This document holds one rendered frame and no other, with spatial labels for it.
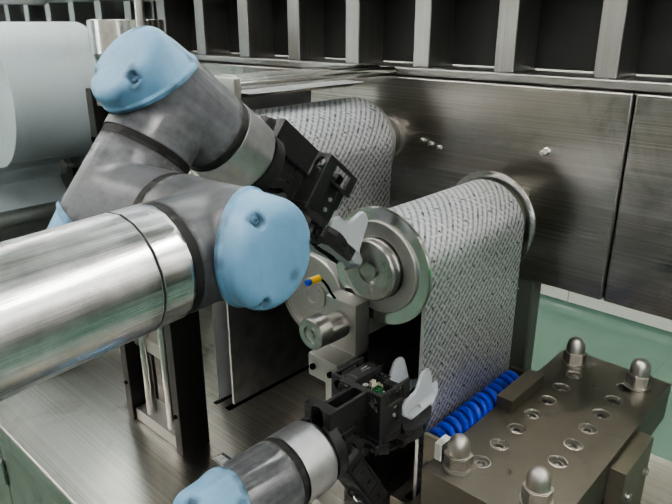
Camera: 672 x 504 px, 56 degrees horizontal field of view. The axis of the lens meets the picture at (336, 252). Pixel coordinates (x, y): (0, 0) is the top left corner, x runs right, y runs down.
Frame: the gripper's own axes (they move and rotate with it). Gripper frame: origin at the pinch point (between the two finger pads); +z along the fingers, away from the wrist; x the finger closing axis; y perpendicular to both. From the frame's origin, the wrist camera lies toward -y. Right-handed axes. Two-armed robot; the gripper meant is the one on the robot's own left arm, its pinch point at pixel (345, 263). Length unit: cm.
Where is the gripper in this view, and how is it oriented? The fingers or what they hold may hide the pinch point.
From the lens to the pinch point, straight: 74.1
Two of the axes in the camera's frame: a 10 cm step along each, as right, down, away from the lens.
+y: 4.3, -8.8, 1.8
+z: 5.2, 4.1, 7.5
